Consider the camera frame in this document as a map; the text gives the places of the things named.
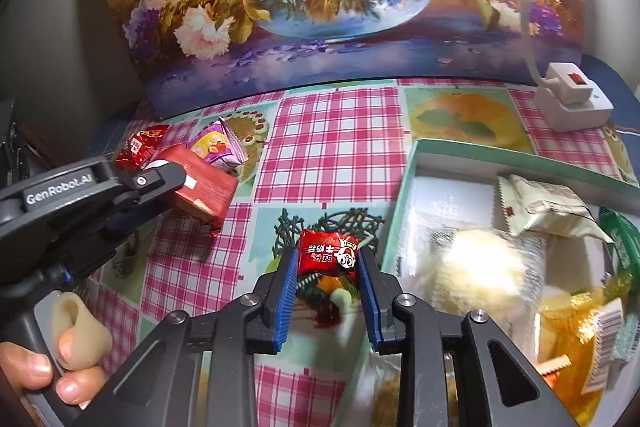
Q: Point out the yellow transparent snack packet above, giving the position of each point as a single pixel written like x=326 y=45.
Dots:
x=575 y=342

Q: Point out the purple snack packet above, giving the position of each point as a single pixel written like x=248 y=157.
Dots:
x=215 y=147

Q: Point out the person's left hand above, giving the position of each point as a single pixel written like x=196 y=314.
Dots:
x=27 y=367

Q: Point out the flower painting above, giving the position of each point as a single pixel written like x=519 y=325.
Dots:
x=250 y=7

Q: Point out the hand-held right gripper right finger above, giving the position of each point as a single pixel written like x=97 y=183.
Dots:
x=372 y=307

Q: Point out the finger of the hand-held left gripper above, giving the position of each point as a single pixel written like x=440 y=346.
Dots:
x=155 y=179
x=132 y=218

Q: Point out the round cracker packet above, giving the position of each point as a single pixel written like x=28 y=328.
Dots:
x=385 y=399

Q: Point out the pink checkered tablecloth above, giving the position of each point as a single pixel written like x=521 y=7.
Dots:
x=325 y=132

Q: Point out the cream pastry in clear wrap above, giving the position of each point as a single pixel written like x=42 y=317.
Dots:
x=475 y=267

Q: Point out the large red candy packet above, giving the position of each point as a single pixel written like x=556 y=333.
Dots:
x=140 y=144

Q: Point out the white tray with teal rim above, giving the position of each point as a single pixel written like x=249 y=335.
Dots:
x=450 y=187

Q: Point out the white and green snack packet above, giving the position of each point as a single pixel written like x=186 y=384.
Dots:
x=545 y=207

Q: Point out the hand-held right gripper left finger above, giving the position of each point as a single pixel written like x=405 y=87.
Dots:
x=280 y=302

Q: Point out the small red candy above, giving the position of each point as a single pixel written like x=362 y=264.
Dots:
x=325 y=252

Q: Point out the dark green snack packet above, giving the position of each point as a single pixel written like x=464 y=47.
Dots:
x=625 y=242

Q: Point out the red snack box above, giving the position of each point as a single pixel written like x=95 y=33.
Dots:
x=210 y=189

